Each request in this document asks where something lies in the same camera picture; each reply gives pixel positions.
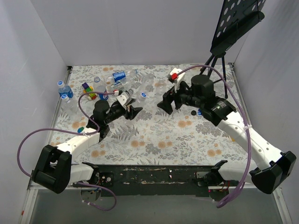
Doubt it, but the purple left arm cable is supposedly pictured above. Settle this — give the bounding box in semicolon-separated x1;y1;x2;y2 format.
17;91;117;212

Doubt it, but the Pocari Sweat plastic bottle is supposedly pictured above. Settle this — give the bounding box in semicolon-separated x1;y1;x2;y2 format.
58;85;74;98

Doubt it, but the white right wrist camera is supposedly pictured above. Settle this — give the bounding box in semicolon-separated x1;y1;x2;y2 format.
167;68;185;93

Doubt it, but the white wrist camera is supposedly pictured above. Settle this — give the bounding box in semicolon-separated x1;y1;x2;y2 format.
167;68;185;93
116;91;132;110

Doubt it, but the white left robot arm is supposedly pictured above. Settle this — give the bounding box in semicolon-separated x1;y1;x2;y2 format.
32;100;142;194

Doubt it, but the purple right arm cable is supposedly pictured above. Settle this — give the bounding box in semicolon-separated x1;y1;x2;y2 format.
177;64;252;209

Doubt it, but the black music stand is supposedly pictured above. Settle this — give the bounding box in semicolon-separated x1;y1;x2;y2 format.
200;0;267;98

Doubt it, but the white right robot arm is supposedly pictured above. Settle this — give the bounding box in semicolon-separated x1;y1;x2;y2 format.
157;73;297;194

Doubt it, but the black bottle cap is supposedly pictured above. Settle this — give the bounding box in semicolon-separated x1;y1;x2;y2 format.
191;110;197;116

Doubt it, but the colourful toy block car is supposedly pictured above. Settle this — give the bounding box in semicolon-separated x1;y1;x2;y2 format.
82;82;97;100

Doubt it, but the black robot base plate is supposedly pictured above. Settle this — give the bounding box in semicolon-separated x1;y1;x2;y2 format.
88;164;238;197

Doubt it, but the clear bottle black label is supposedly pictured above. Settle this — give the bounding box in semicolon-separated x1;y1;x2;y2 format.
128;88;134;95

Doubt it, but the tall clear plastic bottle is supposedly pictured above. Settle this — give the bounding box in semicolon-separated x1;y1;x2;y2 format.
137;73;155;97

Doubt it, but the small labelled clear bottle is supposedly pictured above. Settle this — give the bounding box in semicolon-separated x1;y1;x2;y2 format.
107;78;134;92

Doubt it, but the blue green toy block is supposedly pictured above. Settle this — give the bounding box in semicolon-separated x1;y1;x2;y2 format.
77;127;84;133

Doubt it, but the Pepsi plastic bottle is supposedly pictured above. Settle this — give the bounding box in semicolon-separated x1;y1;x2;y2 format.
105;69;138;84
93;76;108;101

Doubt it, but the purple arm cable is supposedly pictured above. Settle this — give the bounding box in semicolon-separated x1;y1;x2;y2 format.
17;91;117;212
177;64;252;209

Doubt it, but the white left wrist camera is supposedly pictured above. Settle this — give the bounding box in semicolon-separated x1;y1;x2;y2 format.
116;91;132;110

